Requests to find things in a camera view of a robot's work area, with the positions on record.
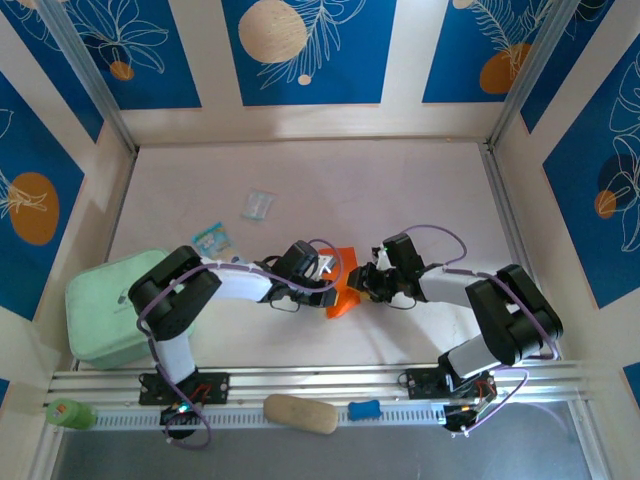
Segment left wrist camera white housing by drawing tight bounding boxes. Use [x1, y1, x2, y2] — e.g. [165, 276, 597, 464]
[312, 252, 337, 280]

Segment aluminium side rail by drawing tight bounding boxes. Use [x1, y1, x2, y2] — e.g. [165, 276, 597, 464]
[480, 144, 559, 361]
[99, 149, 140, 266]

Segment mint green lidded box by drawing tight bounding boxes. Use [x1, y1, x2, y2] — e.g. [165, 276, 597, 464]
[64, 249, 197, 371]

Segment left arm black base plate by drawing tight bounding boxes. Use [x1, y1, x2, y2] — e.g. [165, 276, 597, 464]
[138, 372, 231, 406]

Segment green bottle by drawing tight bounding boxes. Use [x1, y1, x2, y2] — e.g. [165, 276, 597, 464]
[45, 398, 97, 430]

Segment blue bone-shaped sponge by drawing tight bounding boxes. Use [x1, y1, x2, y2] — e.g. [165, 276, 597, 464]
[347, 399, 382, 422]

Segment orange paper sheet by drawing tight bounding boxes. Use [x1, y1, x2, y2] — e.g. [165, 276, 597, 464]
[319, 245, 362, 320]

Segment beige oblong case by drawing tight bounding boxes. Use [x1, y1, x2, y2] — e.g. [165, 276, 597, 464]
[263, 393, 340, 435]

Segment aluminium frame post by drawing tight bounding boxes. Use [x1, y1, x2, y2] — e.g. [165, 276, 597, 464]
[487, 0, 576, 151]
[34, 0, 140, 155]

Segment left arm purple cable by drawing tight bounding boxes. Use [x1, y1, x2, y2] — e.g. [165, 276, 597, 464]
[137, 238, 344, 449]

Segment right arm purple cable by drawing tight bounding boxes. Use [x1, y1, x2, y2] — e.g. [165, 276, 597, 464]
[402, 224, 562, 437]

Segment blue cotton swab packet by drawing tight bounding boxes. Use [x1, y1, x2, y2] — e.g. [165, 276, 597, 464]
[192, 222, 246, 266]

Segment slotted cable duct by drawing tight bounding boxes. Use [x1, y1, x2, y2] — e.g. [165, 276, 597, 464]
[92, 402, 446, 432]

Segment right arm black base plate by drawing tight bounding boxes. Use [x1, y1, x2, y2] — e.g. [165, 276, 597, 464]
[405, 367, 496, 401]

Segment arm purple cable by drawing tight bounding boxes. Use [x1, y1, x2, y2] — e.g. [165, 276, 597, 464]
[402, 224, 562, 437]
[137, 238, 344, 449]

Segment aluminium front rail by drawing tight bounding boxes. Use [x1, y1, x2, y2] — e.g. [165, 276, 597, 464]
[47, 364, 594, 404]

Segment clear zip bag teal dots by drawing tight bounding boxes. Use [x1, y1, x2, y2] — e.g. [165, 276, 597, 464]
[240, 189, 277, 222]

